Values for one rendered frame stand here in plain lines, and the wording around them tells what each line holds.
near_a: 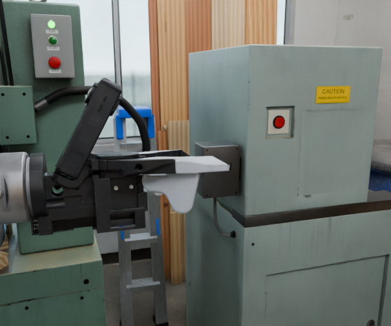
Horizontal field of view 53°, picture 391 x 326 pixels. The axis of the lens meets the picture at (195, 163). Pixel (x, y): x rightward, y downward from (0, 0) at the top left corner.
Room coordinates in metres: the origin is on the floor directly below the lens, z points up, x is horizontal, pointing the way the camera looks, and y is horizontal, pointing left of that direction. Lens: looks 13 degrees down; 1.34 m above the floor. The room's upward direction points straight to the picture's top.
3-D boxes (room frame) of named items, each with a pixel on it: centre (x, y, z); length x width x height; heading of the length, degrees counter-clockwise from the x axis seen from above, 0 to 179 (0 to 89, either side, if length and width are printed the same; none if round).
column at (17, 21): (1.23, 0.46, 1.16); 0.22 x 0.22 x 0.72; 20
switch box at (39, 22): (1.11, 0.38, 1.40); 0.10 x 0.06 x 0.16; 110
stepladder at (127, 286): (1.95, 0.30, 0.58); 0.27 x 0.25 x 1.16; 15
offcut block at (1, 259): (1.03, 0.56, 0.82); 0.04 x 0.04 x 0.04; 69
